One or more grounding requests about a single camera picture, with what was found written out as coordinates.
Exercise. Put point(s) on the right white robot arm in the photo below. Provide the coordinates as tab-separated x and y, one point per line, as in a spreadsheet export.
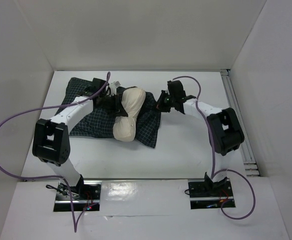
224	131

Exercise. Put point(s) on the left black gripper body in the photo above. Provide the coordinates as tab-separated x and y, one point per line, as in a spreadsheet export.
110	104

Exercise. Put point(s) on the cream white pillow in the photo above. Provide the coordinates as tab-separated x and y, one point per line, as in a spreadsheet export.
124	128

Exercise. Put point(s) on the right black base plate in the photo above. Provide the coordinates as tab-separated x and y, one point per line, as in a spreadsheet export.
205	196

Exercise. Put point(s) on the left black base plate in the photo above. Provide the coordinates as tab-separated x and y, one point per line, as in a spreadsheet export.
88	199

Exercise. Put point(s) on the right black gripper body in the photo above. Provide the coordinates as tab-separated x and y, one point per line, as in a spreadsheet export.
163	103

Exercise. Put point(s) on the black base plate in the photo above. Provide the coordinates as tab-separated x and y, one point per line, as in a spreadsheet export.
205	196
88	199

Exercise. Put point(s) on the aluminium rail frame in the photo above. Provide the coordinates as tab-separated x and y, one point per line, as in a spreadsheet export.
248	157

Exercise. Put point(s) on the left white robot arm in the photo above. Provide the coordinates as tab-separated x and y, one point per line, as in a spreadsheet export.
51	142

